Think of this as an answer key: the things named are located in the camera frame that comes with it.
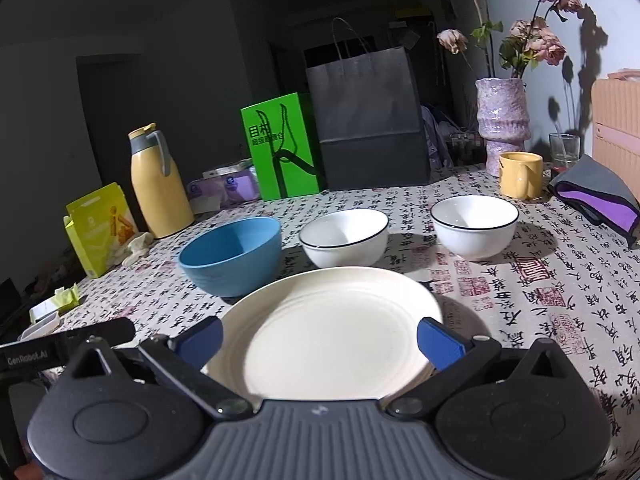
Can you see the cream plate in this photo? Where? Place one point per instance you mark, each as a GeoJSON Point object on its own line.
{"type": "Point", "coordinates": [337, 334]}

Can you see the calligraphy print tablecloth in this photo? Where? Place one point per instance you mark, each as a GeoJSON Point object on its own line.
{"type": "Point", "coordinates": [561, 277]}

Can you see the small white box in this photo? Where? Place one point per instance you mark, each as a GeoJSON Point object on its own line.
{"type": "Point", "coordinates": [222, 171]}

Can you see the grey purple folded cloth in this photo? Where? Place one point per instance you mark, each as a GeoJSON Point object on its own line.
{"type": "Point", "coordinates": [600, 195]}

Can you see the pink ribbed case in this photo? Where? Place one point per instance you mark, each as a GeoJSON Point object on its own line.
{"type": "Point", "coordinates": [615, 121]}

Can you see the white bowl black rim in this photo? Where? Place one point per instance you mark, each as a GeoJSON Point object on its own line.
{"type": "Point", "coordinates": [474, 227]}
{"type": "Point", "coordinates": [354, 237]}

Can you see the white bowl black rim middle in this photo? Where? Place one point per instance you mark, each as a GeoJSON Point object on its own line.
{"type": "Point", "coordinates": [354, 237]}

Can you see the black paper bag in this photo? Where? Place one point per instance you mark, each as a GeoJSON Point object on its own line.
{"type": "Point", "coordinates": [369, 121]}

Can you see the yellow snack pouch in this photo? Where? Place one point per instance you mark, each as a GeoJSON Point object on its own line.
{"type": "Point", "coordinates": [99, 226]}

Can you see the blue bowl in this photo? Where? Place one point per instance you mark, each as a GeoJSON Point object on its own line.
{"type": "Point", "coordinates": [234, 259]}

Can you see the dried pink roses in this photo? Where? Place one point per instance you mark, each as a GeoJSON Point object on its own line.
{"type": "Point", "coordinates": [525, 44]}

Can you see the person's hand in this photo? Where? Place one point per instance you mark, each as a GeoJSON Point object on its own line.
{"type": "Point", "coordinates": [27, 472]}

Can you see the yellow thermos jug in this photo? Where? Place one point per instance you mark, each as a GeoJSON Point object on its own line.
{"type": "Point", "coordinates": [157, 183]}

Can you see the clear drinking glass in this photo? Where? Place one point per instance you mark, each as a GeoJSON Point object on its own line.
{"type": "Point", "coordinates": [564, 148]}

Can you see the crumpled yellow wrapper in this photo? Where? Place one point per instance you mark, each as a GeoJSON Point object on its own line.
{"type": "Point", "coordinates": [63, 300]}

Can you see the purple textured vase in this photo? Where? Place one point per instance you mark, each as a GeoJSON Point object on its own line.
{"type": "Point", "coordinates": [502, 118]}

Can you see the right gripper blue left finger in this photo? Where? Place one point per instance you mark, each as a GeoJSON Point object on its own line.
{"type": "Point", "coordinates": [194, 346]}

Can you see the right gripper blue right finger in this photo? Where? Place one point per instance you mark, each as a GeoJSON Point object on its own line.
{"type": "Point", "coordinates": [444, 348]}

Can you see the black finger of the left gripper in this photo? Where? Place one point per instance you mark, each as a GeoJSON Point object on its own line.
{"type": "Point", "coordinates": [54, 350]}

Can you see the white bowl black rim right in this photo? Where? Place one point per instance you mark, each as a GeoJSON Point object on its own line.
{"type": "Point", "coordinates": [474, 227]}

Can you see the green box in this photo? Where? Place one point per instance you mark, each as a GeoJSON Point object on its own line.
{"type": "Point", "coordinates": [283, 147]}

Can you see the purple tissue packs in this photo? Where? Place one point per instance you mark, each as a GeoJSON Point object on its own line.
{"type": "Point", "coordinates": [212, 194]}

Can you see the yellow mug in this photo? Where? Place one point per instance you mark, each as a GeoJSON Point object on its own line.
{"type": "Point", "coordinates": [520, 175]}

